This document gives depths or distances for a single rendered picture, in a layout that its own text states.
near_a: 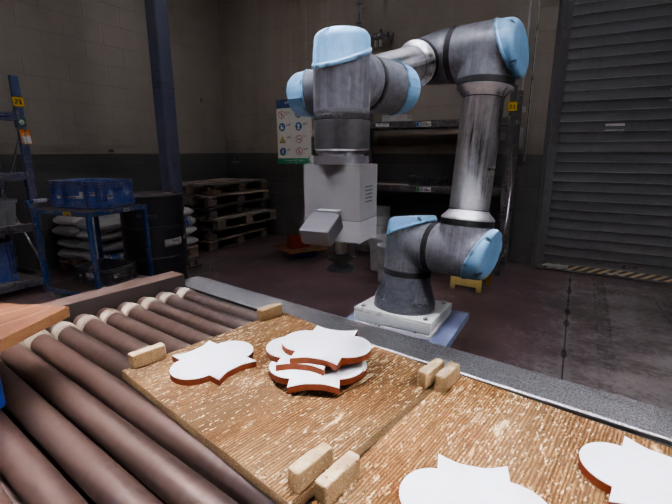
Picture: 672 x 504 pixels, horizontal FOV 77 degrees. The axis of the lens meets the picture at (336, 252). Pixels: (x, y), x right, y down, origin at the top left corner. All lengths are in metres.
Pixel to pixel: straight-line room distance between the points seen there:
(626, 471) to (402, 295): 0.57
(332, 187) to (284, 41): 6.00
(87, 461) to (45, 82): 5.15
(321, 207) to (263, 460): 0.32
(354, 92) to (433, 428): 0.44
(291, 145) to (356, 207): 5.78
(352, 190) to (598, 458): 0.43
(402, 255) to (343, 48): 0.56
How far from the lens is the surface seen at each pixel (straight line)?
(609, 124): 5.13
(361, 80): 0.57
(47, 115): 5.57
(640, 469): 0.62
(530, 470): 0.58
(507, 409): 0.67
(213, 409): 0.65
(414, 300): 1.01
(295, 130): 6.28
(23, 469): 0.68
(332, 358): 0.66
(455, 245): 0.93
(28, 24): 5.67
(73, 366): 0.91
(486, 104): 0.96
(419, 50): 0.97
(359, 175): 0.55
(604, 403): 0.79
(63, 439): 0.71
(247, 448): 0.58
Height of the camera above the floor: 1.29
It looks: 14 degrees down
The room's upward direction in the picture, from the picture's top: straight up
